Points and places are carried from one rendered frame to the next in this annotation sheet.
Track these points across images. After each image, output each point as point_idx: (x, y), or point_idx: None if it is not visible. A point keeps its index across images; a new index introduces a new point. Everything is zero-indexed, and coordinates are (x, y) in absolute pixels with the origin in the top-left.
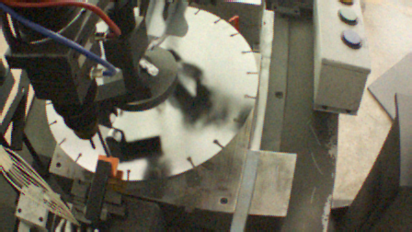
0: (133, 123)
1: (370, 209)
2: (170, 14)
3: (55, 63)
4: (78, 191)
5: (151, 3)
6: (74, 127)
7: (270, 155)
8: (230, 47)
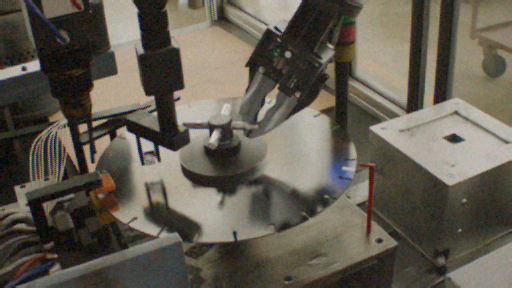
0: (169, 181)
1: None
2: (278, 103)
3: None
4: (76, 201)
5: (258, 73)
6: (51, 91)
7: None
8: (322, 185)
